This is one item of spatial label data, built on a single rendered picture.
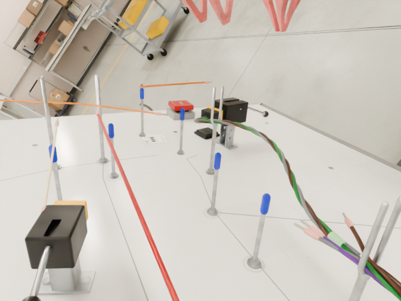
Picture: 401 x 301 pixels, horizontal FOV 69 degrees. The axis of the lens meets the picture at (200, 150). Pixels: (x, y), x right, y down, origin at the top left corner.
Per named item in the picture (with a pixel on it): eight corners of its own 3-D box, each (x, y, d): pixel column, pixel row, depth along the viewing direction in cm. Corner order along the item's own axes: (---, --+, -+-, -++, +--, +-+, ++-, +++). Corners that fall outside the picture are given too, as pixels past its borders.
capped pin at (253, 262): (249, 269, 30) (262, 199, 26) (244, 258, 31) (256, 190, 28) (263, 268, 30) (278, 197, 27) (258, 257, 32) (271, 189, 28)
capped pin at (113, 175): (110, 174, 46) (107, 121, 42) (120, 174, 46) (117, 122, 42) (107, 178, 44) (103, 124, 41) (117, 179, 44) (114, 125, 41)
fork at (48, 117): (49, 166, 47) (34, 75, 41) (62, 164, 47) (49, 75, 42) (49, 171, 45) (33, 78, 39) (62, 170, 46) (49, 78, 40)
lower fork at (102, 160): (96, 159, 50) (89, 74, 44) (107, 158, 51) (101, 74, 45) (98, 164, 48) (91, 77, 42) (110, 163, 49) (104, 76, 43)
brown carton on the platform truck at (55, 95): (64, 98, 741) (51, 90, 721) (70, 95, 698) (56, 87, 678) (56, 111, 731) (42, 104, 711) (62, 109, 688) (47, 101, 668)
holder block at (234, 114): (246, 122, 58) (248, 102, 56) (225, 126, 54) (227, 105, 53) (231, 116, 61) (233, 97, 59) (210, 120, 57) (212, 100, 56)
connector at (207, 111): (229, 119, 55) (230, 108, 55) (211, 125, 52) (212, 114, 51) (217, 114, 57) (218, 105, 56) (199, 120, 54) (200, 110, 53)
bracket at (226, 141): (237, 147, 59) (240, 123, 57) (229, 149, 57) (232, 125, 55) (222, 139, 62) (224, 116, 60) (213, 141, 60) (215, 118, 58)
